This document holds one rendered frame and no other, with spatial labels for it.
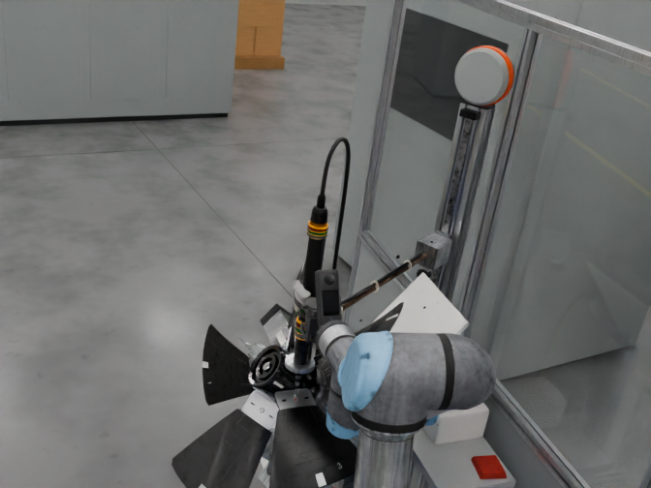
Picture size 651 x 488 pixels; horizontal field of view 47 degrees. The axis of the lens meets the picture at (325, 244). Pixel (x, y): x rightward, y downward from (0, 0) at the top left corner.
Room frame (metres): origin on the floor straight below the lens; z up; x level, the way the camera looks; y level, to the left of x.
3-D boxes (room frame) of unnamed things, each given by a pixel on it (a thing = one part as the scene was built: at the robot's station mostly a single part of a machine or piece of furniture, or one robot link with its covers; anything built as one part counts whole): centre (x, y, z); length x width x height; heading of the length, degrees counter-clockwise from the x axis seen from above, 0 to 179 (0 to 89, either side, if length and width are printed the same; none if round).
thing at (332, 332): (1.29, -0.06, 1.48); 0.08 x 0.05 x 0.08; 113
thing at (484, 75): (2.07, -0.37, 1.88); 0.17 x 0.15 x 0.16; 23
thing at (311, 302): (1.36, -0.02, 1.47); 0.12 x 0.08 x 0.09; 23
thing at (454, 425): (1.86, -0.44, 0.92); 0.17 x 0.16 x 0.11; 113
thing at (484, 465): (1.69, -0.55, 0.87); 0.08 x 0.08 x 0.02; 13
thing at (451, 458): (1.78, -0.44, 0.85); 0.36 x 0.24 x 0.03; 23
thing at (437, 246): (1.99, -0.31, 1.38); 0.10 x 0.07 x 0.08; 148
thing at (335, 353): (1.22, -0.08, 1.47); 0.11 x 0.08 x 0.09; 23
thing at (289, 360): (1.47, 0.02, 1.34); 0.09 x 0.07 x 0.10; 148
